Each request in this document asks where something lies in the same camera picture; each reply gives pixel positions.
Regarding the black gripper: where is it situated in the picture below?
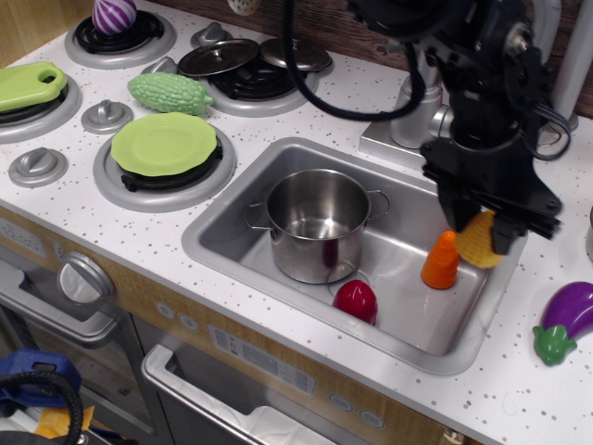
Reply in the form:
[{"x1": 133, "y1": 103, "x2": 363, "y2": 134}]
[{"x1": 421, "y1": 125, "x2": 562, "y2": 255}]

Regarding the yellow toy corn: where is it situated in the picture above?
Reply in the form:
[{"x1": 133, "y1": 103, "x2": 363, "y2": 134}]
[{"x1": 456, "y1": 210, "x2": 503, "y2": 269}]

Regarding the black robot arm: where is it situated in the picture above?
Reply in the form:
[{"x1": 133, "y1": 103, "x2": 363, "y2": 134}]
[{"x1": 347, "y1": 1, "x2": 561, "y2": 255}]

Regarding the grey toy sink basin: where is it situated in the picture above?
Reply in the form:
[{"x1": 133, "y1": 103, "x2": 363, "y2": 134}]
[{"x1": 182, "y1": 137, "x2": 525, "y2": 375}]

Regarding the stainless steel pot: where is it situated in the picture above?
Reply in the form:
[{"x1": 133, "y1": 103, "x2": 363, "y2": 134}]
[{"x1": 245, "y1": 169, "x2": 391, "y2": 284}]

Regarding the steel pot lid right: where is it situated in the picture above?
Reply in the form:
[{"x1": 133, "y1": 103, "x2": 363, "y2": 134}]
[{"x1": 259, "y1": 38, "x2": 332, "y2": 71}]

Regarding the steel pot lid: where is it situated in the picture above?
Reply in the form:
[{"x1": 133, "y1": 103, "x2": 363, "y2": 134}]
[
  {"x1": 177, "y1": 39, "x2": 259, "y2": 78},
  {"x1": 259, "y1": 38, "x2": 332, "y2": 71}
]

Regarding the steel pot lid left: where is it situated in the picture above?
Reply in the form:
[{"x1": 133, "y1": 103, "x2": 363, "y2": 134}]
[{"x1": 177, "y1": 39, "x2": 259, "y2": 78}]

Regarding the orange toy carrot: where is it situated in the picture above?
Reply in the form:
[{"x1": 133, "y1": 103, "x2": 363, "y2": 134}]
[{"x1": 421, "y1": 231, "x2": 460, "y2": 289}]

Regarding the silver toy faucet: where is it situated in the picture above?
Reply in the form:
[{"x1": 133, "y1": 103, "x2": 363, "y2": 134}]
[{"x1": 359, "y1": 45, "x2": 458, "y2": 163}]

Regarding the purple toy eggplant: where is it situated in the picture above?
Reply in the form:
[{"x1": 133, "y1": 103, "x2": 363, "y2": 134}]
[{"x1": 533, "y1": 282, "x2": 592, "y2": 366}]

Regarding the red toy pepper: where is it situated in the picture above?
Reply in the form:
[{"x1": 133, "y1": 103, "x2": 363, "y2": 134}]
[{"x1": 333, "y1": 279, "x2": 378, "y2": 325}]

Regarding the silver curved pipe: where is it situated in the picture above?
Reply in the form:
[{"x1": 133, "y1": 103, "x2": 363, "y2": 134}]
[{"x1": 532, "y1": 0, "x2": 592, "y2": 131}]

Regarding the front right stove burner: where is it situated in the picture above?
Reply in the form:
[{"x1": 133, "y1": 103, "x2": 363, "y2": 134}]
[{"x1": 93, "y1": 128, "x2": 236, "y2": 213}]

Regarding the hanging slotted spoon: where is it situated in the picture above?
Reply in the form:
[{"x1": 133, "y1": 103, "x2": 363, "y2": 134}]
[{"x1": 227, "y1": 0, "x2": 261, "y2": 17}]

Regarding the green toy plate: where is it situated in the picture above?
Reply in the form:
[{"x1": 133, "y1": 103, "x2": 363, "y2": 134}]
[{"x1": 110, "y1": 112, "x2": 217, "y2": 177}]

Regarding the grey stove knob back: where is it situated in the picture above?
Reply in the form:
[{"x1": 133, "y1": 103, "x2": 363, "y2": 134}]
[{"x1": 190, "y1": 21, "x2": 233, "y2": 48}]

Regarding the grey stove knob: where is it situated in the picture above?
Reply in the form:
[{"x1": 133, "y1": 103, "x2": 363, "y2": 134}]
[
  {"x1": 81, "y1": 99, "x2": 134, "y2": 134},
  {"x1": 190, "y1": 21, "x2": 233, "y2": 48},
  {"x1": 8, "y1": 147, "x2": 69, "y2": 188},
  {"x1": 142, "y1": 57, "x2": 178, "y2": 74}
]

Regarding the green toy bitter gourd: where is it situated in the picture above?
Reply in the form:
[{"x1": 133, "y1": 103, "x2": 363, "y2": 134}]
[{"x1": 127, "y1": 72, "x2": 214, "y2": 115}]

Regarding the grey stove knob upper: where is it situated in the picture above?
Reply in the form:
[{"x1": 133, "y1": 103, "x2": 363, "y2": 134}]
[{"x1": 142, "y1": 57, "x2": 178, "y2": 74}]

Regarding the back left stove burner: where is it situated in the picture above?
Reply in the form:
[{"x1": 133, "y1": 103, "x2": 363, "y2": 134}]
[{"x1": 65, "y1": 10, "x2": 176, "y2": 70}]

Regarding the grey stove knob middle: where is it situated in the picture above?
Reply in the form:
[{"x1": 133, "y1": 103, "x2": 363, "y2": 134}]
[{"x1": 81, "y1": 99, "x2": 134, "y2": 134}]

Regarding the silver oven dial knob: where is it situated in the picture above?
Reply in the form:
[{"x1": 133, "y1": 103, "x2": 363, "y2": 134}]
[{"x1": 57, "y1": 251, "x2": 116, "y2": 305}]

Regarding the purple striped toy ball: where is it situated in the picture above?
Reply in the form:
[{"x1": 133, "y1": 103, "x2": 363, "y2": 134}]
[{"x1": 92, "y1": 0, "x2": 137, "y2": 35}]

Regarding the grey stove knob front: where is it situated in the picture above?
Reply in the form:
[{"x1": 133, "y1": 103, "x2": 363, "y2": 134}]
[{"x1": 8, "y1": 147, "x2": 69, "y2": 188}]

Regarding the front left stove burner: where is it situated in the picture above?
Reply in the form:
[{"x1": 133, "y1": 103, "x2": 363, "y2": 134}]
[{"x1": 1, "y1": 75, "x2": 82, "y2": 145}]

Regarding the green toy cutting board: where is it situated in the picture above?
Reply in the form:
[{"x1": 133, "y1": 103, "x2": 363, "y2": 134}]
[{"x1": 1, "y1": 61, "x2": 67, "y2": 112}]

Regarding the blue clamp tool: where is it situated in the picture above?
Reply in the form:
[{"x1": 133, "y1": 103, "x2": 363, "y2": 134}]
[{"x1": 1, "y1": 349, "x2": 82, "y2": 409}]

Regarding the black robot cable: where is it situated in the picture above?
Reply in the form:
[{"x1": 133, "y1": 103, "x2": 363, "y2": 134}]
[{"x1": 282, "y1": 0, "x2": 427, "y2": 122}]

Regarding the grey dishwasher door handle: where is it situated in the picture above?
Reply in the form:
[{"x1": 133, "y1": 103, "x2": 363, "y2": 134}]
[{"x1": 141, "y1": 343, "x2": 339, "y2": 445}]

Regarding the grey oven door handle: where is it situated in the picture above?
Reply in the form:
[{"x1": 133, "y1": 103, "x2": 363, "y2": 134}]
[{"x1": 1, "y1": 261, "x2": 119, "y2": 349}]

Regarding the black hose lower left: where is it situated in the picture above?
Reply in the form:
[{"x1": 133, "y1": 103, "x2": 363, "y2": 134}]
[{"x1": 0, "y1": 370, "x2": 85, "y2": 445}]

